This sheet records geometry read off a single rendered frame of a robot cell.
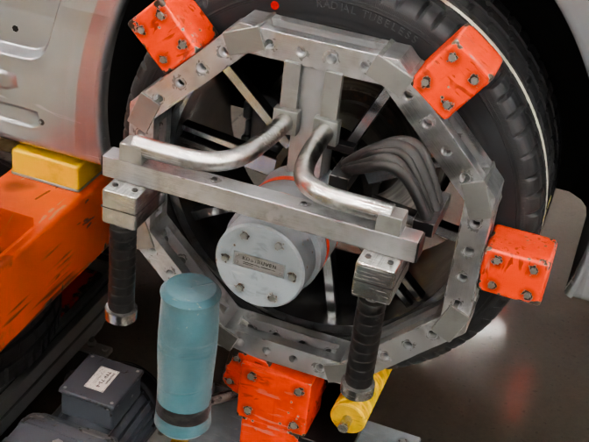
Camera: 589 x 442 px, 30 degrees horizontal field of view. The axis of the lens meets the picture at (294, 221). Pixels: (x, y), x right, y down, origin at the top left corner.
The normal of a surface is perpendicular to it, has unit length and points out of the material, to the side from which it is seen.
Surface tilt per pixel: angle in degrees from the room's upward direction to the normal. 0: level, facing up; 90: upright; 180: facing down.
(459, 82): 90
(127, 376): 0
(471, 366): 0
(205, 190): 90
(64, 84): 90
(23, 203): 0
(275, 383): 90
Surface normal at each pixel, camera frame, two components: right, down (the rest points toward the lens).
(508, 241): 0.10, -0.85
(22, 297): 0.93, 0.26
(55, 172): -0.34, 0.45
